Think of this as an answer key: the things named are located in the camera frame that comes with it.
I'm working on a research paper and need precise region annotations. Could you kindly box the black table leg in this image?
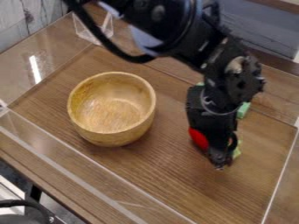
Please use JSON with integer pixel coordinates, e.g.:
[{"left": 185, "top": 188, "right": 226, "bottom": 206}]
[{"left": 29, "top": 185, "right": 42, "bottom": 201}]

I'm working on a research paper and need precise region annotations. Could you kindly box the wooden bowl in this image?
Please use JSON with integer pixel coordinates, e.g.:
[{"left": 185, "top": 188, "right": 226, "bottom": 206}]
[{"left": 66, "top": 72, "right": 156, "bottom": 147}]

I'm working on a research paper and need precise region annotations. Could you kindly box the clear acrylic tray wall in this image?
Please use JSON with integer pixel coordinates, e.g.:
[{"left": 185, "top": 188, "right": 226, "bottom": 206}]
[{"left": 0, "top": 101, "right": 194, "bottom": 224}]

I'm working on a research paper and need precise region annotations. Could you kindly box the green rectangular block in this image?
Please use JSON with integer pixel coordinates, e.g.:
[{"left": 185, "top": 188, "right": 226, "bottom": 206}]
[{"left": 194, "top": 81, "right": 252, "bottom": 120}]

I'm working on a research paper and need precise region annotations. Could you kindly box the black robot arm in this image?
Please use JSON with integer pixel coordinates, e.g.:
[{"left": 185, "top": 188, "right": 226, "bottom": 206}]
[{"left": 61, "top": 0, "right": 266, "bottom": 170}]

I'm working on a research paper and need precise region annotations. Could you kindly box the black cable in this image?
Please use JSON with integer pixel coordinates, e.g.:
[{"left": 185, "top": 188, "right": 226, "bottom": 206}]
[{"left": 0, "top": 199, "right": 53, "bottom": 224}]

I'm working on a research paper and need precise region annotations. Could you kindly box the red plush strawberry toy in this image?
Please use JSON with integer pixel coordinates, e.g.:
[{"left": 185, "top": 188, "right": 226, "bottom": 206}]
[{"left": 186, "top": 126, "right": 242, "bottom": 160}]

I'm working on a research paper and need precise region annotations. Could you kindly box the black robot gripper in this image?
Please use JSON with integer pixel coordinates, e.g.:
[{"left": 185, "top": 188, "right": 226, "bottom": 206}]
[{"left": 184, "top": 85, "right": 238, "bottom": 172}]

